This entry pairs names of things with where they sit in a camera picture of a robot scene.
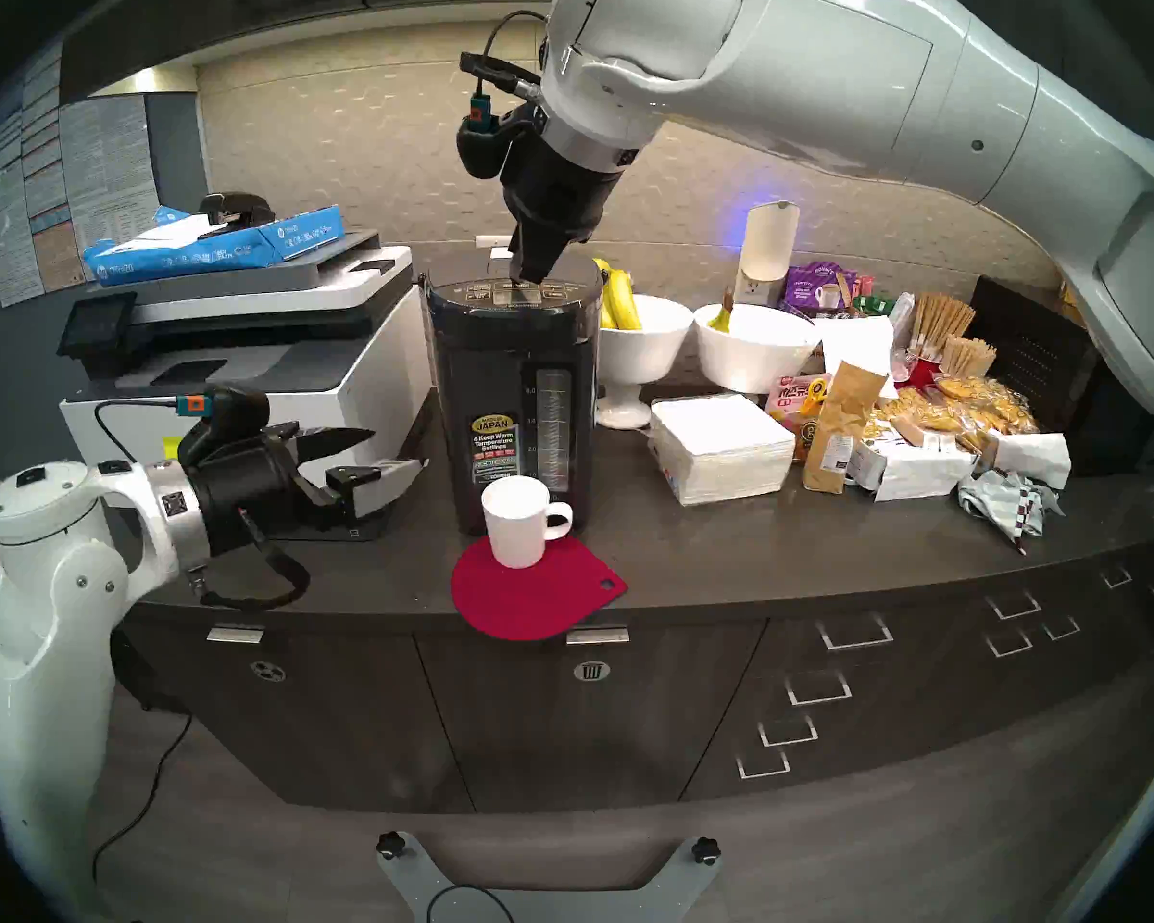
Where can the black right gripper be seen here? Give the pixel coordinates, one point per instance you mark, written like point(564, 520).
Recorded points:
point(558, 195)

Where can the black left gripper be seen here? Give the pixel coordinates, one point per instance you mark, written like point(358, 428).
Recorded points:
point(250, 493)

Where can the black hot water dispenser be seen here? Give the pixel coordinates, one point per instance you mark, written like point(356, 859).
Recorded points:
point(500, 402)

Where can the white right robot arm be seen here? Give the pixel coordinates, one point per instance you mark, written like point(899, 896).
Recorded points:
point(827, 75)

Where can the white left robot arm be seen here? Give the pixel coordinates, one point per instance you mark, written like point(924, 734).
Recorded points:
point(48, 623)

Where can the white grey office printer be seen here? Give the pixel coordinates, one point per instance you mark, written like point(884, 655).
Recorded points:
point(346, 363)

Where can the yellow banana bunch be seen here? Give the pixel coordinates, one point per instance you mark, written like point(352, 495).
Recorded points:
point(621, 301)

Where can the white ceramic mug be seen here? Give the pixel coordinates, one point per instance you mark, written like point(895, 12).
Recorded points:
point(517, 532)

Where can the single yellow banana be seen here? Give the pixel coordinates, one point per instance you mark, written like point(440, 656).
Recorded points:
point(721, 317)

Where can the red silicone mat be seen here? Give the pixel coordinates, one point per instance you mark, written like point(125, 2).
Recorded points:
point(534, 604)

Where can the white plug-in air freshener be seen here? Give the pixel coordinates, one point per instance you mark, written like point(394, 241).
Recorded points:
point(767, 248)

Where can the blue paper ream package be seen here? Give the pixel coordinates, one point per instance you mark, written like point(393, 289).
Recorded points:
point(250, 248)

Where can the white wide bowl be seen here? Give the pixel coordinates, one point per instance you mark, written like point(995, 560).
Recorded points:
point(755, 354)

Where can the white napkin stack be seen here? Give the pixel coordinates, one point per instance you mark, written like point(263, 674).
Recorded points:
point(721, 450)

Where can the purple coffee box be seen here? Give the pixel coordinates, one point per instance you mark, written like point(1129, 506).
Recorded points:
point(810, 282)

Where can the black stapler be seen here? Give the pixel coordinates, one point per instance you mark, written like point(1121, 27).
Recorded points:
point(236, 208)

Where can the red snack packet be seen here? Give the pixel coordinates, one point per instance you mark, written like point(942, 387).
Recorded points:
point(785, 397)

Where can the yellow plastic clip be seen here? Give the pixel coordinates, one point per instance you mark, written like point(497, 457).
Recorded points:
point(814, 397)

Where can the upright white paper bag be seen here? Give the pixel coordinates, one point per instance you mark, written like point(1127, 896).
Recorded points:
point(856, 344)

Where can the dark lower cabinet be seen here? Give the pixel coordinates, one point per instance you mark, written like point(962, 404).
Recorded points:
point(587, 710)

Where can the green tea packet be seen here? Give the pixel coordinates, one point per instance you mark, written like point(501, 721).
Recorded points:
point(873, 305)

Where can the brown paper coffee bag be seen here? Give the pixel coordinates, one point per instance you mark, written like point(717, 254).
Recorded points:
point(841, 421)

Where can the black star knob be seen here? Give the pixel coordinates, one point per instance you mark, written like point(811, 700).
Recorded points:
point(390, 845)
point(705, 850)

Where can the tall wooden stir sticks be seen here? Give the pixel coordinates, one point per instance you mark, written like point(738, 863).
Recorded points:
point(942, 320)

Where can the flat white paper pouch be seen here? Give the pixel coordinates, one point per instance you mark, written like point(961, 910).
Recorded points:
point(914, 474)

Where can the short wooden stir sticks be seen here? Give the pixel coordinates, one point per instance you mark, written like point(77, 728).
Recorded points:
point(966, 356)

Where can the clear bag yellow crackers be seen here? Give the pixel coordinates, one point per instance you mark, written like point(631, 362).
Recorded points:
point(981, 402)

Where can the checked kitchen cloth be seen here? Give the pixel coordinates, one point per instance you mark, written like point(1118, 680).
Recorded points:
point(1005, 503)

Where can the crumpled white paper bag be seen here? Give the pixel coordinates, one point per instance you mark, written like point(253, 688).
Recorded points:
point(1034, 458)

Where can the white wall outlet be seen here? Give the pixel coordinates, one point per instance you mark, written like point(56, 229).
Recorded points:
point(492, 242)

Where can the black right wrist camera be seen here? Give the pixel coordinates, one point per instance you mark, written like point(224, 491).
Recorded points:
point(481, 152)

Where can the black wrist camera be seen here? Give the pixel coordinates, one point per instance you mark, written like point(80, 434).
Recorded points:
point(481, 152)
point(231, 416)

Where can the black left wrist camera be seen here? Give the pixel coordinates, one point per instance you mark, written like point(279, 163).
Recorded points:
point(231, 416)

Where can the white pedestal bowl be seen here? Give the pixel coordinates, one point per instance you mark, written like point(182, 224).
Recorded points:
point(646, 349)

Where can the white printed wall poster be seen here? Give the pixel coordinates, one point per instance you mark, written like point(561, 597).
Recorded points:
point(111, 186)
point(19, 190)

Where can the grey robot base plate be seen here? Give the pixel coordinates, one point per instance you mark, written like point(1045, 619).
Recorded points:
point(539, 883)

